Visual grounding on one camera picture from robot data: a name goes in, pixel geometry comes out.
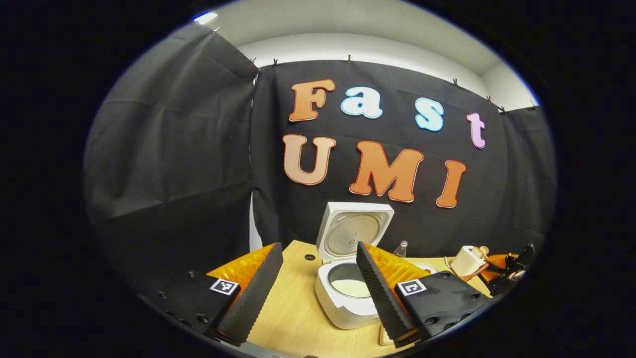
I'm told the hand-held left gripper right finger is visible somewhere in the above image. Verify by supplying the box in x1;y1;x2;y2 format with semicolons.
356;242;492;349

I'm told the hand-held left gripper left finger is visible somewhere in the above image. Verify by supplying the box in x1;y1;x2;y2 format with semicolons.
139;242;284;348

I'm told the black backdrop cloth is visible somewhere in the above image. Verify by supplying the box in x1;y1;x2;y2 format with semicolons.
83;22;557;309

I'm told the white rice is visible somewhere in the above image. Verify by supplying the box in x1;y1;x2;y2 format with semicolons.
330;279;371;298

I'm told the white toaster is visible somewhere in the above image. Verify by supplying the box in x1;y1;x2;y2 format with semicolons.
450;245;485;277

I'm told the white rice cooker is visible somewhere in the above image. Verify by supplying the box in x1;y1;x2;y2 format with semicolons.
315;201;395;330

